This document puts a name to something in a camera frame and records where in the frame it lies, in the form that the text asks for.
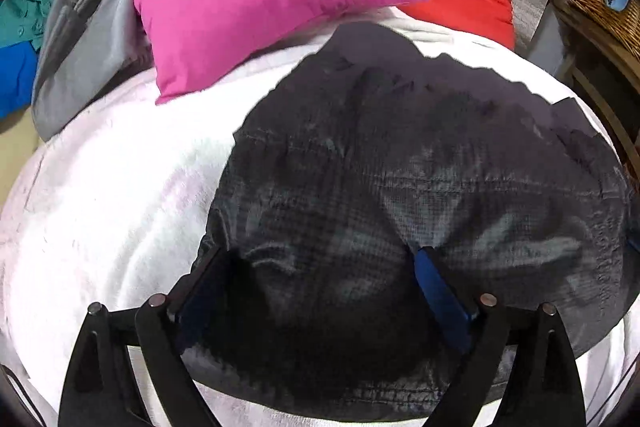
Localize grey hoodie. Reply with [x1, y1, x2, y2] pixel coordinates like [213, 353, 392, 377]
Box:
[31, 0, 157, 142]

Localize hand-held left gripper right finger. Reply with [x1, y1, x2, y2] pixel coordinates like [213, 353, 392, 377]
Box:
[412, 246, 588, 427]

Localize teal button shirt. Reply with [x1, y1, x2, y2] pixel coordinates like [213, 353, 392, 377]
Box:
[0, 0, 62, 52]

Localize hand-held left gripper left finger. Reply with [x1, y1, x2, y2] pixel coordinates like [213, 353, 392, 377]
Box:
[57, 243, 236, 427]

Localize pale pink fleece blanket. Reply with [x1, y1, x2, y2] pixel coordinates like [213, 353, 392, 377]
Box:
[0, 4, 640, 427]

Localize blue garment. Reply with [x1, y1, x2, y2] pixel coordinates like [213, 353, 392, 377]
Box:
[0, 44, 41, 120]

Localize black garment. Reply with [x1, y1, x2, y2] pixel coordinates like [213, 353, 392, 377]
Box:
[179, 22, 632, 408]

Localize pink pillow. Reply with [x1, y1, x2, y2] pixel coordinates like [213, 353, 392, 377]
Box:
[133, 0, 432, 105]

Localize beige sofa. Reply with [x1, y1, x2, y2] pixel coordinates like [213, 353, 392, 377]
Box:
[0, 109, 43, 210]

